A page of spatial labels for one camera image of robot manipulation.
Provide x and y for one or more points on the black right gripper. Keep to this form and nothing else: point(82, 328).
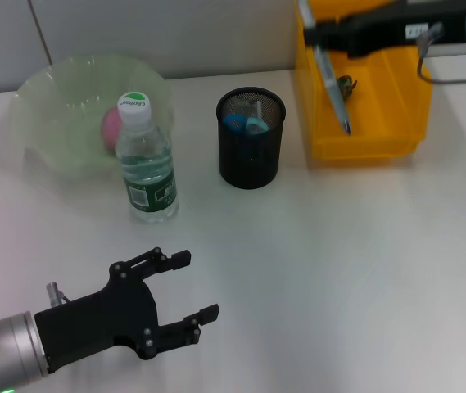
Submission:
point(388, 28)

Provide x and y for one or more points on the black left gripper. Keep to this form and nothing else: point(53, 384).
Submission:
point(101, 319)

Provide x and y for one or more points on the silver ballpoint pen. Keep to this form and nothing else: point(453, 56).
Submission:
point(335, 90)

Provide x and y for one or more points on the clear plastic ruler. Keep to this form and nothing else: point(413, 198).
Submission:
point(259, 109)

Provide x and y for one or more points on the clear bottle green label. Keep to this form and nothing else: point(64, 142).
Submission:
point(150, 184)

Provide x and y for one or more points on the blue teal scissors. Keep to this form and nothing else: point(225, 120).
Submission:
point(236, 121)

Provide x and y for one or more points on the pink peach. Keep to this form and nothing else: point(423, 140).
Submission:
point(109, 129)

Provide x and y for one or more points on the black mesh pen holder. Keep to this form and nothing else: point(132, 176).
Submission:
point(249, 163)

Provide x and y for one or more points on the pale green glass fruit bowl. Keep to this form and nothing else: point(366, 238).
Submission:
point(60, 106)

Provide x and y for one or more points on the yellow plastic bin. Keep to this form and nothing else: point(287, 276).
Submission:
point(380, 123)

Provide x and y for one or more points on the left gripper silver plug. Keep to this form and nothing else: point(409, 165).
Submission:
point(54, 292)

